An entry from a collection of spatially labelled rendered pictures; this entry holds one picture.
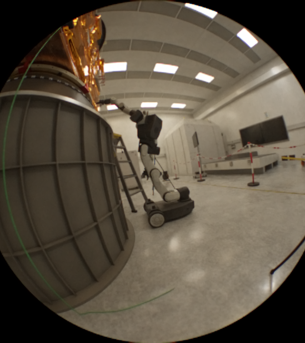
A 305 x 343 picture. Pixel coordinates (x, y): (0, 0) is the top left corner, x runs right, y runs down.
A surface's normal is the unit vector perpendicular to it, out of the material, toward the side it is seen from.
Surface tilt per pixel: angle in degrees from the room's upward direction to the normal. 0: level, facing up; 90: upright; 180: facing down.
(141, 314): 0
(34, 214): 90
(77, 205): 90
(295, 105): 90
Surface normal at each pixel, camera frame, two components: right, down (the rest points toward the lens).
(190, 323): -0.16, -0.99
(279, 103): -0.96, 0.16
